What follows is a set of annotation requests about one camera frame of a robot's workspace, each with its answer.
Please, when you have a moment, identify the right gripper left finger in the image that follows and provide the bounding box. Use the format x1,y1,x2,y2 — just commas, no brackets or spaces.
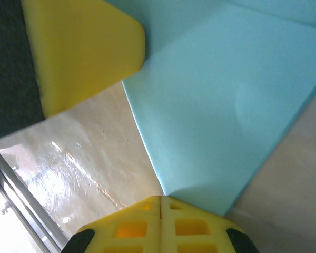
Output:
64,196,162,253

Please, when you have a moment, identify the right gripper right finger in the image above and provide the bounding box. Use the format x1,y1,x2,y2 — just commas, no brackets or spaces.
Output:
160,196,261,253

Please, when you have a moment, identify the light blue paper sheet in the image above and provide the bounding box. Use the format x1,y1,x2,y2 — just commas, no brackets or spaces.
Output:
105,0,316,217

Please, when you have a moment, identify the wide aluminium base rail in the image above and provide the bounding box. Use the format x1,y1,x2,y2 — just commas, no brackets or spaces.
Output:
0,143,69,253

